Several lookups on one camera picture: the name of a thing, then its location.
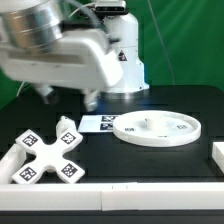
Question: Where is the white marker sheet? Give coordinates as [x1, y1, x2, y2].
[78, 115, 116, 133]

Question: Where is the white U-shaped border frame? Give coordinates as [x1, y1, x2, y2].
[0, 145, 224, 211]

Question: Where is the white cross-shaped table base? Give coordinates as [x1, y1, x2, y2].
[12, 128, 85, 184]

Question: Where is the white round table top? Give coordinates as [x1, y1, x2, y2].
[113, 110, 201, 147]

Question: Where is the white cable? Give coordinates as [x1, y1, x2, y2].
[146, 0, 176, 86]

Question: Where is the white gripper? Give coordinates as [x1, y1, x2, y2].
[0, 29, 123, 112]

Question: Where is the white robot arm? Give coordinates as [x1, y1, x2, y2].
[0, 0, 149, 111]

